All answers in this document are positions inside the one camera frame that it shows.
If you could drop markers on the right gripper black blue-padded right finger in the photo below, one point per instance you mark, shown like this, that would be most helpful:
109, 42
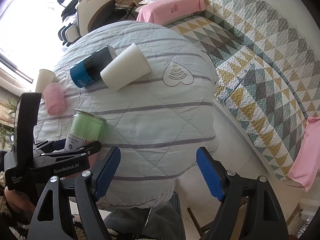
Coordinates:
264, 218

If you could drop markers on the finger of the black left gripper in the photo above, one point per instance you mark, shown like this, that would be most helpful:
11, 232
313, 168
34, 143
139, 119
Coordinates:
55, 150

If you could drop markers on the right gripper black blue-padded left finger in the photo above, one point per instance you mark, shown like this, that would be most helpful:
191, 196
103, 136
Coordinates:
52, 218

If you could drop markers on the green pink tumbler cup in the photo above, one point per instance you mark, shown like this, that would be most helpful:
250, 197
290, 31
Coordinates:
85, 128

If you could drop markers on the pink plastic cup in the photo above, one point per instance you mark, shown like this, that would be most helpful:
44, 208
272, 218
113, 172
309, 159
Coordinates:
54, 99

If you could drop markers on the white paper cup far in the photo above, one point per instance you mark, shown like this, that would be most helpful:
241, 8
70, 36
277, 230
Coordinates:
45, 78

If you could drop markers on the white paper cup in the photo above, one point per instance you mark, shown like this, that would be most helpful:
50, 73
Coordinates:
127, 67
45, 78

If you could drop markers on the blue black tumbler cup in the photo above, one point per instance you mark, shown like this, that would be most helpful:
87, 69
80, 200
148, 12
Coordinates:
88, 69

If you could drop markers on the white paper cup near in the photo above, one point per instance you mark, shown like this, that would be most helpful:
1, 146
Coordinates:
127, 67

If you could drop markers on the person's hand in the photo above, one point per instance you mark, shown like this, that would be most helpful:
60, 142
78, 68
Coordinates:
14, 203

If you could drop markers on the green potted plant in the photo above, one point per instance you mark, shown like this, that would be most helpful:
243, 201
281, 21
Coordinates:
8, 111

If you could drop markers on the pink cloth on sofa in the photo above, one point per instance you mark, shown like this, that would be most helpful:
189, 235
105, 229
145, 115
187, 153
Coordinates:
306, 165

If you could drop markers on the grey striped quilted table cover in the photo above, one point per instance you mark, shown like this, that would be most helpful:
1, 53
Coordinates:
158, 122

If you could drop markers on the white massage chair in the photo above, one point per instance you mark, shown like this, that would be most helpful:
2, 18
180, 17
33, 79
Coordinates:
82, 16

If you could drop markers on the triangle patterned sofa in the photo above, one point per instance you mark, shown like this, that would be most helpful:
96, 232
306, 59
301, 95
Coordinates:
269, 74

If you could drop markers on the small folding stool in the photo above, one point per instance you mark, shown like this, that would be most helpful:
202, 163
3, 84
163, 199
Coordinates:
129, 6

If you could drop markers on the pink towel on armrest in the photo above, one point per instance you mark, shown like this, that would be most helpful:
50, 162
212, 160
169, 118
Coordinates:
164, 11

